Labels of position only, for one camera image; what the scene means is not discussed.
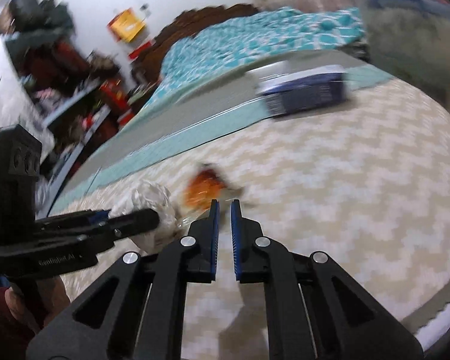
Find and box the person's left hand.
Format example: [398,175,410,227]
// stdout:
[4,276,71,333]

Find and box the white tissue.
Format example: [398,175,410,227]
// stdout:
[109,180,184,254]

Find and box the orange yellow wall hanging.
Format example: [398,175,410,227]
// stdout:
[107,8,146,43]

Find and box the teal grey bed sheet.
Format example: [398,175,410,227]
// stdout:
[49,50,391,215]

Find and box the cluttered metal shelf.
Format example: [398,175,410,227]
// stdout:
[0,0,134,212]

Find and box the blue white tissue box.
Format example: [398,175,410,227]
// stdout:
[257,64,346,117]

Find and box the dark wooden headboard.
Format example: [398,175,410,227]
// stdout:
[130,3,259,84]

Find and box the orange snack wrapper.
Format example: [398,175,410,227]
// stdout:
[183,163,245,211]

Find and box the clear plastic storage bin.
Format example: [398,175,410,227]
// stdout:
[350,0,450,102]

